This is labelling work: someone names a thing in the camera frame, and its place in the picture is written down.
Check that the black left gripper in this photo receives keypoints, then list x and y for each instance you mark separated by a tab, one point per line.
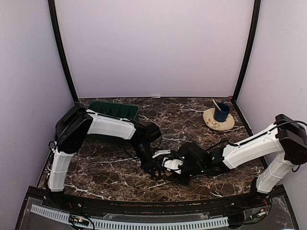
148	166

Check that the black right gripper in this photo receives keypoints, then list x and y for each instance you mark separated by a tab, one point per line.
184	181

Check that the green plastic divider tray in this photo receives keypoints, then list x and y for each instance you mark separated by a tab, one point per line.
115	111

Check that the brown argyle sock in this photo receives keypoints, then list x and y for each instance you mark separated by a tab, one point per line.
166	174

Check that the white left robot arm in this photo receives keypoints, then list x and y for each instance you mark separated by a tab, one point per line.
79	122

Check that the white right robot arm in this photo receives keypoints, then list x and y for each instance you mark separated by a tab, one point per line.
286	138

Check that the cream floral plate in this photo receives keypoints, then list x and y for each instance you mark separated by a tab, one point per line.
215	125

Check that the blue speckled mug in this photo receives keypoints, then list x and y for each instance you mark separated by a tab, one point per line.
221	112

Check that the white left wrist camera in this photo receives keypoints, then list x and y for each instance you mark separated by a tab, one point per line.
161	152

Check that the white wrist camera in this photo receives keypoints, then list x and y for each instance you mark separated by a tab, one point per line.
173	165
161	152

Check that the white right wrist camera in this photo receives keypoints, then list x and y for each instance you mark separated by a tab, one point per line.
173	165

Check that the black front rail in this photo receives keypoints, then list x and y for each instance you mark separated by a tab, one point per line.
98	206

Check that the white slotted cable duct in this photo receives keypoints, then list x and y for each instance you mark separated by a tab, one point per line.
82	223

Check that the right black frame post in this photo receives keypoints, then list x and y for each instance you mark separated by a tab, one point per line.
248	50

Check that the black frame post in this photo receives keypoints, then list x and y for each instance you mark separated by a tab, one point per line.
60	48
248	50

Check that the left black frame post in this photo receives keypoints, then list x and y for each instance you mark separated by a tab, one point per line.
60	48

